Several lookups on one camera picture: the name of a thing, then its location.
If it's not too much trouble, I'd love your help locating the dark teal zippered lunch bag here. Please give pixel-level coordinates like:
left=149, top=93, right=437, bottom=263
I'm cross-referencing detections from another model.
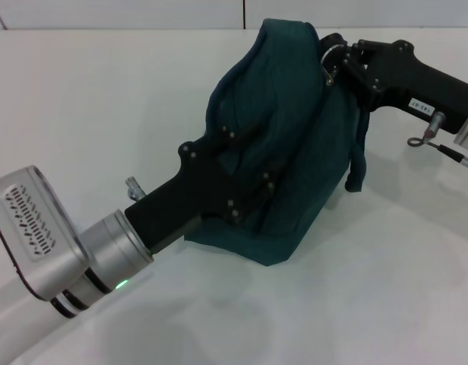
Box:
left=182, top=17, right=372, bottom=268

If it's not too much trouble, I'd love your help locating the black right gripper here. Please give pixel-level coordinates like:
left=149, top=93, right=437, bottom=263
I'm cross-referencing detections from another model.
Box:
left=320, top=32, right=468, bottom=135

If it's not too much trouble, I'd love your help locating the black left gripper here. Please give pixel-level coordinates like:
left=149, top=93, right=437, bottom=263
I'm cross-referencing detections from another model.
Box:
left=123, top=124, right=286, bottom=255

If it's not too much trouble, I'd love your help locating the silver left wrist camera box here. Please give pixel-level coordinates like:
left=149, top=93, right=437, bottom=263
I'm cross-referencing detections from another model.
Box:
left=0, top=164, right=90, bottom=302

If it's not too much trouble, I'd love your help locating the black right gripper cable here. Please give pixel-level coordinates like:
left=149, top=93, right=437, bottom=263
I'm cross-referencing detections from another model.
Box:
left=406, top=112, right=468, bottom=173

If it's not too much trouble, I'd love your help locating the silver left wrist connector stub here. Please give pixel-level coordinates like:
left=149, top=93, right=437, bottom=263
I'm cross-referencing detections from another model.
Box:
left=123, top=175, right=147, bottom=202

